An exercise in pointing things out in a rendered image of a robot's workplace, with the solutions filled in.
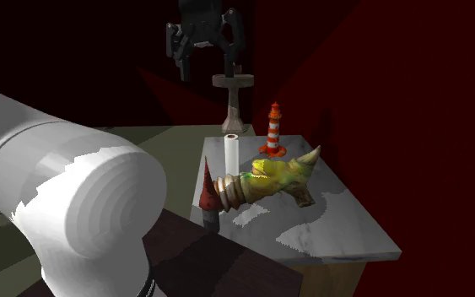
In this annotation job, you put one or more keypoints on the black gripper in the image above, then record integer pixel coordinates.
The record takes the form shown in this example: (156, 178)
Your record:
(201, 20)

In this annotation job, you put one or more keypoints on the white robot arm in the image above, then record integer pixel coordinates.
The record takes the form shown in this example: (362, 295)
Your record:
(76, 193)

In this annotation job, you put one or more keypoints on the orange white lighthouse figure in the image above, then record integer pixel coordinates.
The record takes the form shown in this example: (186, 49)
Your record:
(273, 133)

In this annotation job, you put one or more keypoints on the white paper towel roll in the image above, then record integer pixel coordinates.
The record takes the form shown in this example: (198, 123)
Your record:
(231, 158)

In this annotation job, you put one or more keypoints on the red cone hat gnome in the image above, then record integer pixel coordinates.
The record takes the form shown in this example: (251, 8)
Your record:
(209, 193)

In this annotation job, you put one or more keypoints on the yellow green horned creature figure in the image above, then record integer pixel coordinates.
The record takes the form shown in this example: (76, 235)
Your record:
(278, 179)

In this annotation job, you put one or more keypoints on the marble top wooden table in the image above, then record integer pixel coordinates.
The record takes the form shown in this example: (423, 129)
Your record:
(335, 222)

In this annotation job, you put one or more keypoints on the brown pedestal stand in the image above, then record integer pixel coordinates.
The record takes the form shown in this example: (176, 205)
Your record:
(233, 107)

